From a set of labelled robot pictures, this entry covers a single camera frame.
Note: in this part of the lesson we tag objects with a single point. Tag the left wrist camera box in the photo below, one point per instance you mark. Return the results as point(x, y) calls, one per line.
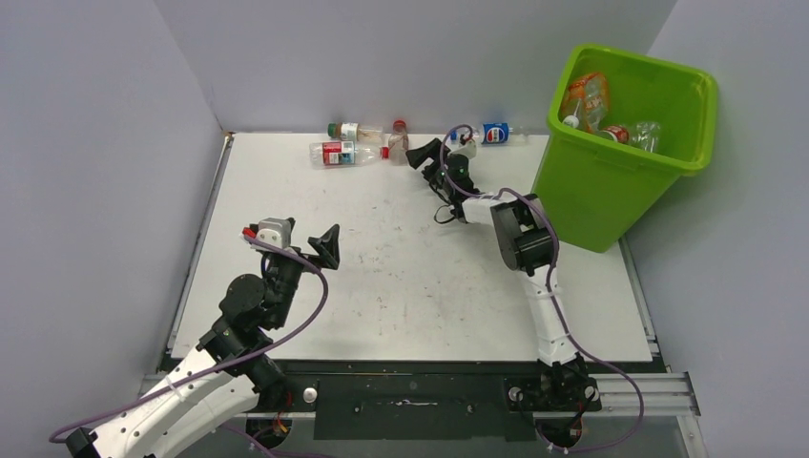
point(270, 234)

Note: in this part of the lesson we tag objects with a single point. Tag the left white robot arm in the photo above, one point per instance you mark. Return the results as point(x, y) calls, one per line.
point(229, 370)

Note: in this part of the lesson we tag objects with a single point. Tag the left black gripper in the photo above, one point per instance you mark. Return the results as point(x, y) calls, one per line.
point(325, 247)

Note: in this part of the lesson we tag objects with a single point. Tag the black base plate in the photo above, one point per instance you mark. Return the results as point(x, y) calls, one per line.
point(373, 400)

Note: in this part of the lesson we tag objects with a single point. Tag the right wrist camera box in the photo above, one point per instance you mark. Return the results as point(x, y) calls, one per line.
point(467, 148)

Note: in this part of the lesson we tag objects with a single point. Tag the far pepsi bottle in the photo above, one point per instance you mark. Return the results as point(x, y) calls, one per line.
point(491, 134)

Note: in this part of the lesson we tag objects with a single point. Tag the red blue label bottle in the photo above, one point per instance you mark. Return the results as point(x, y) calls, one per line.
point(339, 154)

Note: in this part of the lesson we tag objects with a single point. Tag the green plastic bin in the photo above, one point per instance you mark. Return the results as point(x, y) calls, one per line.
point(593, 190)

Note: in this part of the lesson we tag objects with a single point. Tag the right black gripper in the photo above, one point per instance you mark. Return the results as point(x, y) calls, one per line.
point(434, 149)

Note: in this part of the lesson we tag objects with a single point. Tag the blue label water bottle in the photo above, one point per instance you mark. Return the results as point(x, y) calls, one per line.
point(645, 135)

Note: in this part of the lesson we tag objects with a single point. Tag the orange bottle white cap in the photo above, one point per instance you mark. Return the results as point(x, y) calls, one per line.
point(586, 102)

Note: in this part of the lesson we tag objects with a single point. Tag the green cap brown bottle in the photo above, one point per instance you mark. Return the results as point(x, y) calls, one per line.
point(356, 132)

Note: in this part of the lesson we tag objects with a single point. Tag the red label clear bottle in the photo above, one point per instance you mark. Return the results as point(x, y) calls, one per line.
point(615, 132)

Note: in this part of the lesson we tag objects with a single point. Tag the red cap small bottle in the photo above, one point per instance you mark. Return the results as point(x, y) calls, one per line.
point(398, 143)

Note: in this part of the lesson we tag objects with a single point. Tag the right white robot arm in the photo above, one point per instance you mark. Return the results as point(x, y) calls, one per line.
point(526, 247)

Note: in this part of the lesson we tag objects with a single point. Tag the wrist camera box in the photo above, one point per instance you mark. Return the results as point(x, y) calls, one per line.
point(467, 148)
point(270, 234)

